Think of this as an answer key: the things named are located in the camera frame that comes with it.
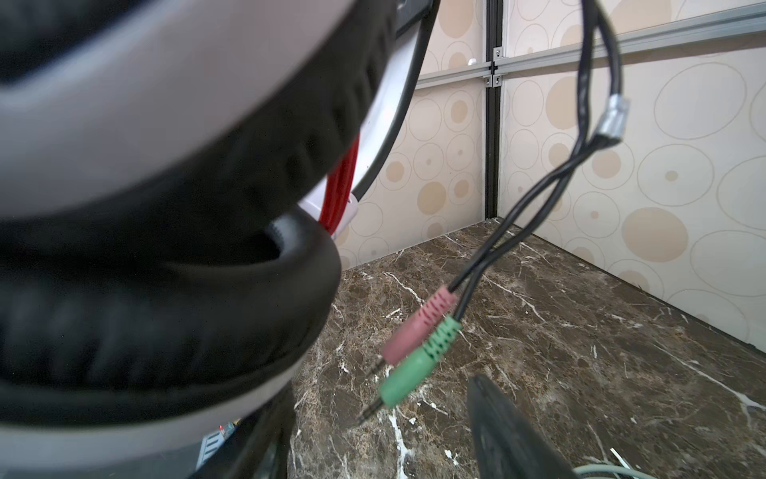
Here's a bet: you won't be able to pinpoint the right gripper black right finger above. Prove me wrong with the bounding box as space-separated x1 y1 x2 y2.
467 374 576 479

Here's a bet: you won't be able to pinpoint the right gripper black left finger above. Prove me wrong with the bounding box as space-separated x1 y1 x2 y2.
191 383 296 479

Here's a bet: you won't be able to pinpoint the pale green headphone cable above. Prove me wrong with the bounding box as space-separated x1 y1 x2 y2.
571 445 659 479

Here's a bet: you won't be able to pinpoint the red headphone cable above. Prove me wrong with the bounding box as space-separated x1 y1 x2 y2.
316 0 632 426

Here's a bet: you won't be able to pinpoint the white black headphones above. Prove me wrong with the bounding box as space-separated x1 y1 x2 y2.
1 1 439 475

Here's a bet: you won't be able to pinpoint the horizontal aluminium frame bar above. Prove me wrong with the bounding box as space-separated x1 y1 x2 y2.
416 2 765 90

